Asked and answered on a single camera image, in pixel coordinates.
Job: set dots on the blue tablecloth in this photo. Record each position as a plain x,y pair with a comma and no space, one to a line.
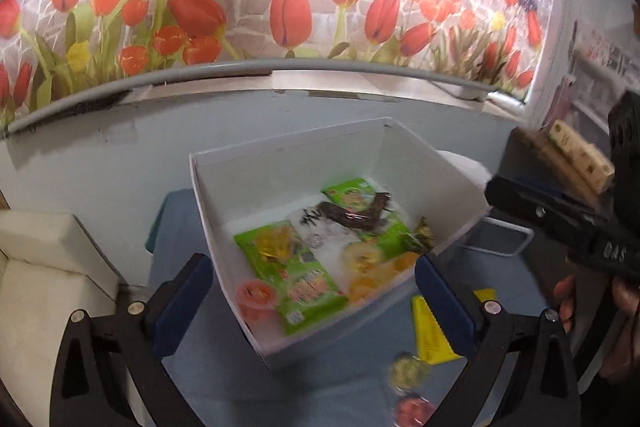
325,387

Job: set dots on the orange jelly cup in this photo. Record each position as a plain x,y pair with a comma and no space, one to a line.
404,264
255,297

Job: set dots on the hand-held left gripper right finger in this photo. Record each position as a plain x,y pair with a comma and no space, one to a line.
445,312

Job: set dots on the beige patterned box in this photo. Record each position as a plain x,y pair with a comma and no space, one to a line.
575,152

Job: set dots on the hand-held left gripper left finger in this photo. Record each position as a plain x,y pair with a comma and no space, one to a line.
182,302

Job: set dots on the white cardboard box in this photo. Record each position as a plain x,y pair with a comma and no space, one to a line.
235,187

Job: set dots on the yellow jelly cup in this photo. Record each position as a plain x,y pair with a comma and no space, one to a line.
362,257
365,289

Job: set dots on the small green snack packet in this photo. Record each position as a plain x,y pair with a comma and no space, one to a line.
425,234
410,374

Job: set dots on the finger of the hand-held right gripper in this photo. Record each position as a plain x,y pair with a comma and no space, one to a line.
540,217
542,190

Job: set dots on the large green snack packet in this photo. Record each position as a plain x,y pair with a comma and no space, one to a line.
350,194
305,292

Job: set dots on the red jelly cup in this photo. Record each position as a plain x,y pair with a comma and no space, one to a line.
415,414

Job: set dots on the tulip garden wall poster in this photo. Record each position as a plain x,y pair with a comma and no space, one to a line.
300,7

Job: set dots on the person's right hand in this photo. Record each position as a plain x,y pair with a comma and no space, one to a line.
627,307

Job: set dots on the yellow snack packet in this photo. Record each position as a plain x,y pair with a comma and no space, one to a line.
430,337

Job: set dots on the cream leather sofa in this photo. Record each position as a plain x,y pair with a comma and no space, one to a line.
30,287

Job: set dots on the dark snack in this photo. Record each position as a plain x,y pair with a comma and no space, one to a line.
350,217

